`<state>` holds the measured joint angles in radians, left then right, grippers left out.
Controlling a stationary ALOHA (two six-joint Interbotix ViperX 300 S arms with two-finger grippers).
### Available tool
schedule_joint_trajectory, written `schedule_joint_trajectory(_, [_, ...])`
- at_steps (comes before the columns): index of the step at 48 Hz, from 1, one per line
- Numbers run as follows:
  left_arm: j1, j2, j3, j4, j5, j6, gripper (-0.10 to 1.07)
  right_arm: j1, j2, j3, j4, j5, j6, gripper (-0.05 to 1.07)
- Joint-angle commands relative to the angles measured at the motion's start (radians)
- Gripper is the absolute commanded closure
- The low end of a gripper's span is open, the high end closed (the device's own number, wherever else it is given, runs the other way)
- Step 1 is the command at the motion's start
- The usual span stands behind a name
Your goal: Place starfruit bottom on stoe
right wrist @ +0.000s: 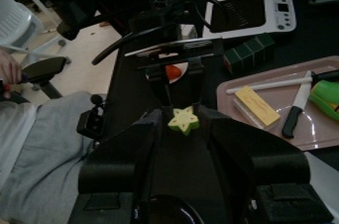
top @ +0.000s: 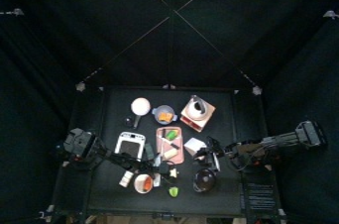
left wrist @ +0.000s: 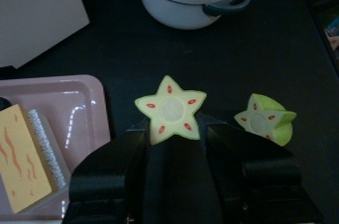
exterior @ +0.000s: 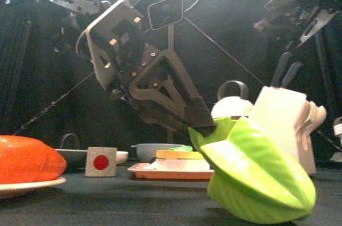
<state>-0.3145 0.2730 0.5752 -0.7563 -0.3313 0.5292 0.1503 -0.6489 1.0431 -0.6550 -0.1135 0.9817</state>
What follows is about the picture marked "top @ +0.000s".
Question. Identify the cream starfruit piece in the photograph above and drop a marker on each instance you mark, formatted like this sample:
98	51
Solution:
174	172

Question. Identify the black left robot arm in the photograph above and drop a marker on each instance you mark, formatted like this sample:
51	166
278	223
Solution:
84	145

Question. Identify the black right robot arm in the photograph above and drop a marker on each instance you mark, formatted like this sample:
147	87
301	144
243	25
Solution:
282	140

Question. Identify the green starfruit piece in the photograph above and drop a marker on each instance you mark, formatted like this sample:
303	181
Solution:
174	191

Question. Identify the white cube box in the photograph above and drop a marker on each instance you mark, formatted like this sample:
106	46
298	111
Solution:
194	145

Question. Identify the pale yellow toy food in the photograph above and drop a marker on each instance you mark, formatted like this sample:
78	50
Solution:
170	154

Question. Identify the white bowl with carrot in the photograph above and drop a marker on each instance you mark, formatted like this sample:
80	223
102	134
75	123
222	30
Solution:
143	183

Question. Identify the pink cutting board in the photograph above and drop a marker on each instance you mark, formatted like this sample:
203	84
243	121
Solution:
170	147

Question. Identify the black toy pan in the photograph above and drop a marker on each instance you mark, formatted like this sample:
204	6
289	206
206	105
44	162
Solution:
204	180

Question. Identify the toy knife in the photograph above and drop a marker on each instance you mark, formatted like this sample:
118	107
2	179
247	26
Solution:
170	142

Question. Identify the cream toy block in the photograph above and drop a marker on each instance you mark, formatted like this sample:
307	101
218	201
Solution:
126	179

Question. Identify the green toy vegetable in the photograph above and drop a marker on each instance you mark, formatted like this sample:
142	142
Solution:
171	134

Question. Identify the white toy scale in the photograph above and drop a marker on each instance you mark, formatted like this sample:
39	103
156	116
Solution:
130	142

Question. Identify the white pot with lid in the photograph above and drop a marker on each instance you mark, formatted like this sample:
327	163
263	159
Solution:
196	109

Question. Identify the orange toy food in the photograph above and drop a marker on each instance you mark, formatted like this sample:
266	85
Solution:
166	117

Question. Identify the small dark round toy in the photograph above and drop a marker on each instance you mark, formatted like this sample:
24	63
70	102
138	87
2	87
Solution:
128	121

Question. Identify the blue-grey toy pot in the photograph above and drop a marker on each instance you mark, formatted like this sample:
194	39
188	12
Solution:
159	112

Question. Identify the white toy frying pan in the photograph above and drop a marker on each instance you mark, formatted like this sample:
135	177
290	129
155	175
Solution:
140	106

